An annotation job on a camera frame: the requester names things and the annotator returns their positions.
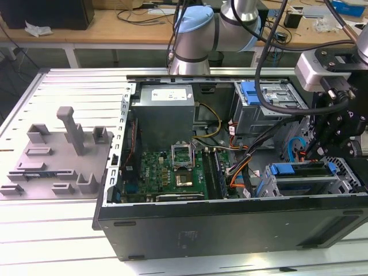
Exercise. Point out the CPU socket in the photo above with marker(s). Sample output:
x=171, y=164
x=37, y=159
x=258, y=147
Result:
x=184, y=179

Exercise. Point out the grey power supply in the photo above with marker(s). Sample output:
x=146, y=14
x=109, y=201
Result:
x=161, y=120

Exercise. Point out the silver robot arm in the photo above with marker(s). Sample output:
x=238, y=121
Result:
x=195, y=40

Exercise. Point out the grey parts rack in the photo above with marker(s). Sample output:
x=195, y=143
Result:
x=57, y=161

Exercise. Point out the metal disk bay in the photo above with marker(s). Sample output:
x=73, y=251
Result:
x=304, y=178

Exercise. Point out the small black box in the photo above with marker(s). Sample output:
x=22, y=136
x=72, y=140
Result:
x=293, y=20

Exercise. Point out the crumpled white plastic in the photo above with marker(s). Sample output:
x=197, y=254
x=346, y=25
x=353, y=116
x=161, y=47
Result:
x=37, y=30

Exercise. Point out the metal optical drive cage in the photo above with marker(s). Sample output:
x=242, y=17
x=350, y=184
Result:
x=247, y=120

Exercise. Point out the blue cardboard box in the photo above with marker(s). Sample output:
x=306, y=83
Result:
x=352, y=7

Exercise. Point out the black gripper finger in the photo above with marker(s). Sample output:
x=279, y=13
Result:
x=322, y=133
x=349, y=148

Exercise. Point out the black waste bin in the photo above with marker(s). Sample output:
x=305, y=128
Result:
x=215, y=59

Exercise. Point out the black RAM slot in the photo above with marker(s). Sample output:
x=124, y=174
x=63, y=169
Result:
x=209, y=175

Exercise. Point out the blue drive cage latch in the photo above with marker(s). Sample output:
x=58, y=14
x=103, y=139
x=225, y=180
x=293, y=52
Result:
x=253, y=93

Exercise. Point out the hard disk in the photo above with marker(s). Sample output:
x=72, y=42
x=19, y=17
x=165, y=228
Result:
x=283, y=169

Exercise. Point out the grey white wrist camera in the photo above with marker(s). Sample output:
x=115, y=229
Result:
x=307, y=73

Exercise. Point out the graphics card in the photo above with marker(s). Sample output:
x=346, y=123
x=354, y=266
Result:
x=181, y=197

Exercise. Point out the green motherboard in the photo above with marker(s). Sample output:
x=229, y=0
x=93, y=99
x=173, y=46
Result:
x=155, y=172

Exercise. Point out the clear plastic bag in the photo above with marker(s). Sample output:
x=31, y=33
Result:
x=325, y=26

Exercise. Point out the black PC case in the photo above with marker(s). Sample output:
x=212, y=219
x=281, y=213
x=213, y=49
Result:
x=230, y=230

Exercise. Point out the installed RAM stick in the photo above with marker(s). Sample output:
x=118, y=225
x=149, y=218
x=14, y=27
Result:
x=221, y=178

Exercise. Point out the large black box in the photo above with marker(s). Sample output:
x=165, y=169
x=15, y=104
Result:
x=43, y=14

